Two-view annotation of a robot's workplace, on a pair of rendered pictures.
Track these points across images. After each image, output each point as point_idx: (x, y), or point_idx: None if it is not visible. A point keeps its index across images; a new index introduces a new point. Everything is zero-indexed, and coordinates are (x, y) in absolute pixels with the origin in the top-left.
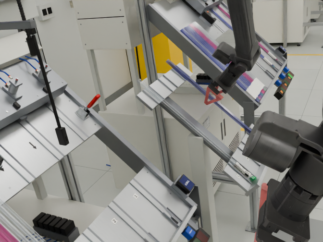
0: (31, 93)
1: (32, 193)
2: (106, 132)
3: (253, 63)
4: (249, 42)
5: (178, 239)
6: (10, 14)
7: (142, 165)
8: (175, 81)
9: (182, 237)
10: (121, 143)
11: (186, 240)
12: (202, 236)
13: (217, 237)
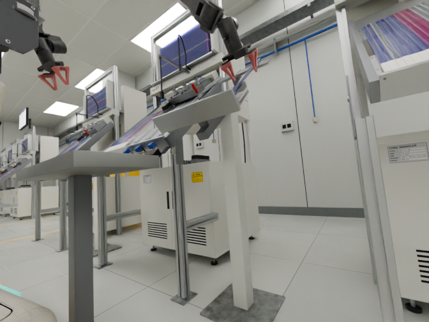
0: (189, 89)
1: None
2: None
3: (198, 18)
4: (185, 4)
5: (320, 285)
6: (208, 63)
7: None
8: (241, 71)
9: (325, 288)
10: None
11: (320, 291)
12: (152, 151)
13: (239, 232)
